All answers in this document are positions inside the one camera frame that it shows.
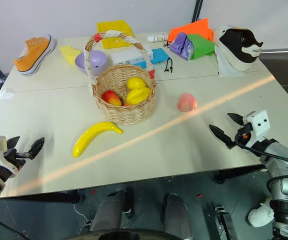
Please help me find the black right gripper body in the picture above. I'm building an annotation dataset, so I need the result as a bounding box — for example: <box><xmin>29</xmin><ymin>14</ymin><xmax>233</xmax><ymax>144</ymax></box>
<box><xmin>233</xmin><ymin>123</ymin><xmax>254</xmax><ymax>148</ymax></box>

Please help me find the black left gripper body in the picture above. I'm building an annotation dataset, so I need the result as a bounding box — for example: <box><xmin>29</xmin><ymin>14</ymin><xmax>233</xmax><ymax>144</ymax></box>
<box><xmin>2</xmin><ymin>147</ymin><xmax>32</xmax><ymax>173</ymax></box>

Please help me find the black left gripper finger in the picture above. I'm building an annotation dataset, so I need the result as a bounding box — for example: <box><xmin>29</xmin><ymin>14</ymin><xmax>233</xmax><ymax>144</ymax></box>
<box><xmin>6</xmin><ymin>136</ymin><xmax>21</xmax><ymax>152</ymax></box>
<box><xmin>26</xmin><ymin>136</ymin><xmax>46</xmax><ymax>160</ymax></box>

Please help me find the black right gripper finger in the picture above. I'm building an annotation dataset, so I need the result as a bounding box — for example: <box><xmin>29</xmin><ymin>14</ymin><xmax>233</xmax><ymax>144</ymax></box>
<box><xmin>208</xmin><ymin>123</ymin><xmax>235</xmax><ymax>150</ymax></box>
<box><xmin>226</xmin><ymin>112</ymin><xmax>245</xmax><ymax>127</ymax></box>

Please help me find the yellow star fruit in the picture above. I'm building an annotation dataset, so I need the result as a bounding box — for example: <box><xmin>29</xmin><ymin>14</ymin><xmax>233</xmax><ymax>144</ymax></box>
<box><xmin>125</xmin><ymin>86</ymin><xmax>152</xmax><ymax>106</ymax></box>

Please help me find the pink peach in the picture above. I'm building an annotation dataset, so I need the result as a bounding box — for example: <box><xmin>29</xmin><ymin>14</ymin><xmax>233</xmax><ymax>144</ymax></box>
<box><xmin>177</xmin><ymin>92</ymin><xmax>199</xmax><ymax>112</ymax></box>

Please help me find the white tape piece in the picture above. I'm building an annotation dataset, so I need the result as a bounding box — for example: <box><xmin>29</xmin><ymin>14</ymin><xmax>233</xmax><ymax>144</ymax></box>
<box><xmin>0</xmin><ymin>88</ymin><xmax>15</xmax><ymax>101</ymax></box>

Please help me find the white paper sheet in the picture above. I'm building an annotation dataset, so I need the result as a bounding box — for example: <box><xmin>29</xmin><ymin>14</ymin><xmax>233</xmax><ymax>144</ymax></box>
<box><xmin>213</xmin><ymin>44</ymin><xmax>248</xmax><ymax>77</ymax></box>

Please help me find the yellow banana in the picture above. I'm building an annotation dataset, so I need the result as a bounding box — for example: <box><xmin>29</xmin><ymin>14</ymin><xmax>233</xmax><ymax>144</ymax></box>
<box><xmin>72</xmin><ymin>121</ymin><xmax>124</xmax><ymax>159</ymax></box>

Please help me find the black and white sneaker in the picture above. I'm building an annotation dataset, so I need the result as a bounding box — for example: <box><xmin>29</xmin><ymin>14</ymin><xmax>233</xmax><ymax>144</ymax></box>
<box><xmin>213</xmin><ymin>24</ymin><xmax>265</xmax><ymax>72</ymax></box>

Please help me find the white rounded object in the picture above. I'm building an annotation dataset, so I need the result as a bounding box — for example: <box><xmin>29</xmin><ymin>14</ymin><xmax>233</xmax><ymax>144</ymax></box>
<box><xmin>248</xmin><ymin>197</ymin><xmax>275</xmax><ymax>228</ymax></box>

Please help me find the green folded cloth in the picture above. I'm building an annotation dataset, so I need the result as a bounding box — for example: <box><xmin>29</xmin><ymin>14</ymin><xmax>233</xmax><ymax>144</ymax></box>
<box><xmin>186</xmin><ymin>33</ymin><xmax>216</xmax><ymax>61</ymax></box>

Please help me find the black metal floor stand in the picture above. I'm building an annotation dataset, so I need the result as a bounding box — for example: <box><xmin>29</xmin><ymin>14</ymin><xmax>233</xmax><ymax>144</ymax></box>
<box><xmin>211</xmin><ymin>203</ymin><xmax>235</xmax><ymax>240</ymax></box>

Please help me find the orange canvas sneaker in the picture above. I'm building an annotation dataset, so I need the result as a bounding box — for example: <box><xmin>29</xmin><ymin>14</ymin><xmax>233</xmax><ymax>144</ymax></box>
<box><xmin>12</xmin><ymin>33</ymin><xmax>56</xmax><ymax>77</ymax></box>

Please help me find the purple foil bag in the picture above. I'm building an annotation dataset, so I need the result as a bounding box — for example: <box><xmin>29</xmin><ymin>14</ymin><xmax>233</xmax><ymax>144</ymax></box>
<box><xmin>169</xmin><ymin>32</ymin><xmax>198</xmax><ymax>62</ymax></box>

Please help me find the dark rounded robot leg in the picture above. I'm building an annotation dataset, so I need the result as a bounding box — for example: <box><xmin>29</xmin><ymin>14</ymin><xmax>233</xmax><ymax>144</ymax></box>
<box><xmin>89</xmin><ymin>191</ymin><xmax>125</xmax><ymax>233</ymax></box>
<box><xmin>162</xmin><ymin>192</ymin><xmax>194</xmax><ymax>240</ymax></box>

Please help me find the red yellow mango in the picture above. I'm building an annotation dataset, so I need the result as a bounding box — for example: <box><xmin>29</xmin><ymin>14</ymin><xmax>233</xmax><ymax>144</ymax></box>
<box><xmin>101</xmin><ymin>90</ymin><xmax>124</xmax><ymax>107</ymax></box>

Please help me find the blue sponge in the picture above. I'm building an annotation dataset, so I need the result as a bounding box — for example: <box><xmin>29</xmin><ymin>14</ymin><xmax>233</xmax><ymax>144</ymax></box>
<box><xmin>149</xmin><ymin>47</ymin><xmax>170</xmax><ymax>65</ymax></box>

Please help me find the yellow lemon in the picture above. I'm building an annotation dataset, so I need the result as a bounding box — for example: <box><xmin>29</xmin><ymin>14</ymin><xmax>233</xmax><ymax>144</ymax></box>
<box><xmin>126</xmin><ymin>77</ymin><xmax>147</xmax><ymax>91</ymax></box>

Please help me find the purple plastic bowl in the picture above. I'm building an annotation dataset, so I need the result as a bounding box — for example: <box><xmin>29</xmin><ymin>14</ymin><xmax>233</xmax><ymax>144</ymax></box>
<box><xmin>74</xmin><ymin>49</ymin><xmax>109</xmax><ymax>76</ymax></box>

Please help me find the white Dove tube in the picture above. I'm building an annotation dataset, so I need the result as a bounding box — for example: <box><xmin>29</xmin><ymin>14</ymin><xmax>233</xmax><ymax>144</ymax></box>
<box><xmin>146</xmin><ymin>33</ymin><xmax>171</xmax><ymax>44</ymax></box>

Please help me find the dark curved robot torso edge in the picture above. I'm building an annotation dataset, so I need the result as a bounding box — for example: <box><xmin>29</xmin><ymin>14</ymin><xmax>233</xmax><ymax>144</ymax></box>
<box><xmin>65</xmin><ymin>228</ymin><xmax>181</xmax><ymax>240</ymax></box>

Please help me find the white rectangular box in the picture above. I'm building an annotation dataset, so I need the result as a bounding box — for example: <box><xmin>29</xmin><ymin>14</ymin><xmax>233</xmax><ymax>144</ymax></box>
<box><xmin>109</xmin><ymin>44</ymin><xmax>154</xmax><ymax>68</ymax></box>

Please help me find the yellow container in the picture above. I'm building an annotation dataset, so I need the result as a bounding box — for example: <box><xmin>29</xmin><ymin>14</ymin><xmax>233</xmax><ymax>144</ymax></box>
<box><xmin>96</xmin><ymin>19</ymin><xmax>136</xmax><ymax>50</ymax></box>

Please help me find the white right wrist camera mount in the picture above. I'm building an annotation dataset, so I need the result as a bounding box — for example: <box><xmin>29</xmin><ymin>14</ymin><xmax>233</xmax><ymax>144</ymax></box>
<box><xmin>242</xmin><ymin>109</ymin><xmax>271</xmax><ymax>149</ymax></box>

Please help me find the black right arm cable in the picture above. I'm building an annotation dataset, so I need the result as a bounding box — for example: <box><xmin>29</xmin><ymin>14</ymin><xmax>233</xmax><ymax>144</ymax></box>
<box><xmin>235</xmin><ymin>141</ymin><xmax>288</xmax><ymax>166</ymax></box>

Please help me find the black table frame bar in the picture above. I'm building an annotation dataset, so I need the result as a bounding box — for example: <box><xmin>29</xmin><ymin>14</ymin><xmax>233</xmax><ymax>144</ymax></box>
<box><xmin>0</xmin><ymin>190</ymin><xmax>85</xmax><ymax>205</ymax></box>

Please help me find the black thin cord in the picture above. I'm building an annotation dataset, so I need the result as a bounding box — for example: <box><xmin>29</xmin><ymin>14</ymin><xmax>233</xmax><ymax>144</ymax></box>
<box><xmin>162</xmin><ymin>57</ymin><xmax>174</xmax><ymax>74</ymax></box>

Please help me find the wicker basket with handle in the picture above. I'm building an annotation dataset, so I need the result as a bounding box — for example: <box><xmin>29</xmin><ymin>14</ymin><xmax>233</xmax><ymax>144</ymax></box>
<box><xmin>83</xmin><ymin>29</ymin><xmax>158</xmax><ymax>126</ymax></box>

